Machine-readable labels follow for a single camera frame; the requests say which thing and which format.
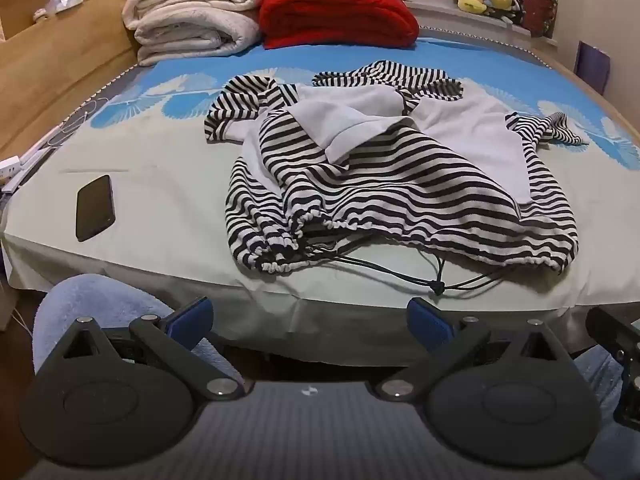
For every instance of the black smartphone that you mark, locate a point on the black smartphone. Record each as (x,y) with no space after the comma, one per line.
(95,207)

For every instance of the wooden bed frame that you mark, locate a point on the wooden bed frame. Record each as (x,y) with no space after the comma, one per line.
(620,110)

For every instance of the black white striped hoodie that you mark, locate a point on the black white striped hoodie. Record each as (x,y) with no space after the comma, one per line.
(375,185)

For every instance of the wooden headboard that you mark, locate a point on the wooden headboard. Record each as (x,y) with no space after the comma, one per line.
(50,70)

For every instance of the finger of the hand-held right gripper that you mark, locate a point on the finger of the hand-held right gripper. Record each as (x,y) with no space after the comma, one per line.
(612,332)

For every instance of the person's right leg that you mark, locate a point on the person's right leg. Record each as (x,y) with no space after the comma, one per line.
(600,375)

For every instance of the tissue packet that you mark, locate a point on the tissue packet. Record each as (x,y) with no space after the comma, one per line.
(62,1)

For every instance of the white folded blanket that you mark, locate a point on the white folded blanket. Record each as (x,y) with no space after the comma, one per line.
(195,15)

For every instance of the white power strip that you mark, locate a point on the white power strip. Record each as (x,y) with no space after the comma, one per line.
(10,167)

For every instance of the red folded blanket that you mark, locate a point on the red folded blanket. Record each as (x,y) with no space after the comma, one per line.
(335,15)

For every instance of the white window sill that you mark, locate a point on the white window sill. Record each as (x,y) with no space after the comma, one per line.
(465,25)

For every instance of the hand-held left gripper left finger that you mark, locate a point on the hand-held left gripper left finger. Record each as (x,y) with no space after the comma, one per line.
(192,319)

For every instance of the dark red cushion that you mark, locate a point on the dark red cushion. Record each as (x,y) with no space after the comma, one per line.
(539,7)

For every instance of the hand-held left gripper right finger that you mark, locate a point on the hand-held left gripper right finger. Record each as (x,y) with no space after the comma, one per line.
(429,322)

